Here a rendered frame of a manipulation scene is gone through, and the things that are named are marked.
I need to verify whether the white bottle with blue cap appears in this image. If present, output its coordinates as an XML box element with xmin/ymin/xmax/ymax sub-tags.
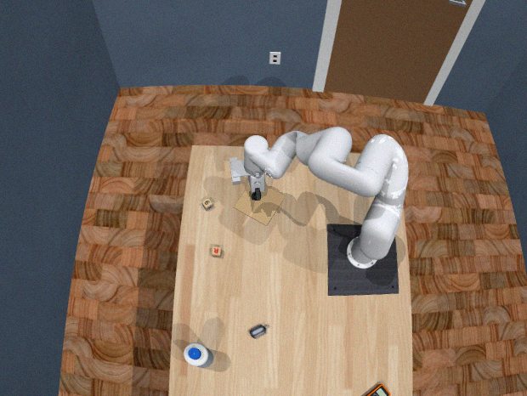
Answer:
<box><xmin>184</xmin><ymin>342</ymin><xmax>213</xmax><ymax>368</ymax></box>

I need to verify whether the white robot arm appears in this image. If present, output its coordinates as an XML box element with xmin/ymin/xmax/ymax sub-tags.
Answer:
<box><xmin>229</xmin><ymin>127</ymin><xmax>409</xmax><ymax>269</ymax></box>

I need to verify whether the small wooden letter block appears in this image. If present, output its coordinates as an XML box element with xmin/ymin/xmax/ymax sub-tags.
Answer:
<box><xmin>212</xmin><ymin>246</ymin><xmax>222</xmax><ymax>257</ymax></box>

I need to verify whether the tan square mat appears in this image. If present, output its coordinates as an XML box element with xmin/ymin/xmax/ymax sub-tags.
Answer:
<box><xmin>234</xmin><ymin>184</ymin><xmax>286</xmax><ymax>226</ymax></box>

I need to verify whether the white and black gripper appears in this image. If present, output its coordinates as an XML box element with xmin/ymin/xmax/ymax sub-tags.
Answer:
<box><xmin>248</xmin><ymin>173</ymin><xmax>265</xmax><ymax>201</ymax></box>

